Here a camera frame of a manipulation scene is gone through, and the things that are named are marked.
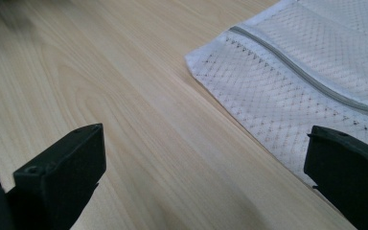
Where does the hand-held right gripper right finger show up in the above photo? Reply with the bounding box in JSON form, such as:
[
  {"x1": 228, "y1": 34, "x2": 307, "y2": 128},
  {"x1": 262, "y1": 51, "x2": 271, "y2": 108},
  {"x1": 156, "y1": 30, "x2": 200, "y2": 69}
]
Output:
[{"x1": 304, "y1": 125, "x2": 368, "y2": 230}]

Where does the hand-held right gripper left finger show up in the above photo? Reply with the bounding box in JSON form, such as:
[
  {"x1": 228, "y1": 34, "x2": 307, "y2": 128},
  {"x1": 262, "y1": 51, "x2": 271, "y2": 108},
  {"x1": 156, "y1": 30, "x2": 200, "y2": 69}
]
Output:
[{"x1": 12, "y1": 123, "x2": 107, "y2": 230}]

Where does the white mesh laundry bag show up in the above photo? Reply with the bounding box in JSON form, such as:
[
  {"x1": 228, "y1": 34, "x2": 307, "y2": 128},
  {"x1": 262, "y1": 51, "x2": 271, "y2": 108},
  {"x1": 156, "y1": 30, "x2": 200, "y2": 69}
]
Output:
[{"x1": 184, "y1": 0, "x2": 368, "y2": 190}]

